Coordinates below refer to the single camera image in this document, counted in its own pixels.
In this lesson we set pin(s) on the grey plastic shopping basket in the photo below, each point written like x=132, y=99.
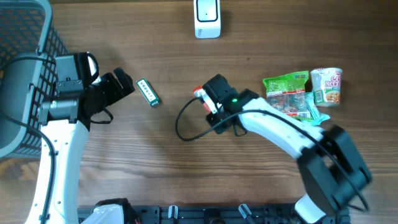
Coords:
x=29, y=45

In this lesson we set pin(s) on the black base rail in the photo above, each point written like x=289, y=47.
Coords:
x=265, y=214

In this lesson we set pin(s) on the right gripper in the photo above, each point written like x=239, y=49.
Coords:
x=213, y=118

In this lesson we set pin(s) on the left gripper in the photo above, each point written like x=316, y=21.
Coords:
x=117, y=91

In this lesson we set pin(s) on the white barcode scanner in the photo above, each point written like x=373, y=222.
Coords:
x=207, y=19

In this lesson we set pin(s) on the green snack bag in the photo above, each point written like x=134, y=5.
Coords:
x=286, y=93

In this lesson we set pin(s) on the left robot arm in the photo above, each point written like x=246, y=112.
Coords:
x=65, y=117

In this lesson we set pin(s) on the red snack packet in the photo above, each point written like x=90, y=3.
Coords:
x=197, y=92

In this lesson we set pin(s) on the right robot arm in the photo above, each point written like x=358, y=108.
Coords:
x=332, y=169

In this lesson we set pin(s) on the small green box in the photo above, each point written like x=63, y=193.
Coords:
x=148, y=92

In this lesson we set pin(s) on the cup noodles container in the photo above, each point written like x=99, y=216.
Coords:
x=326, y=83

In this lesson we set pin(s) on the teal wet wipes packet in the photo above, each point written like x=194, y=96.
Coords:
x=316, y=117

